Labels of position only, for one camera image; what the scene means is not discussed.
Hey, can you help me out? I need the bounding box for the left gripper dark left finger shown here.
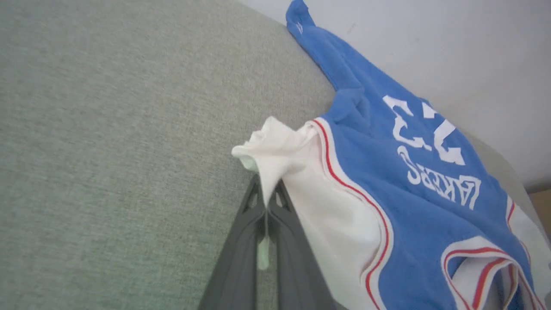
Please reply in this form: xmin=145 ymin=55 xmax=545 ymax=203
xmin=197 ymin=174 xmax=268 ymax=310

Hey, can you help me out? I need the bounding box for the blue white jersey shirt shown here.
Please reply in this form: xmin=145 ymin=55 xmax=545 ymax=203
xmin=231 ymin=0 xmax=551 ymax=310

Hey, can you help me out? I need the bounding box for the grey fabric sofa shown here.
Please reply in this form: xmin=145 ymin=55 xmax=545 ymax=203
xmin=0 ymin=0 xmax=551 ymax=310

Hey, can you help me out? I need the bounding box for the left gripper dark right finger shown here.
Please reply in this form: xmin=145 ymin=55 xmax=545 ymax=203
xmin=268 ymin=180 xmax=341 ymax=310

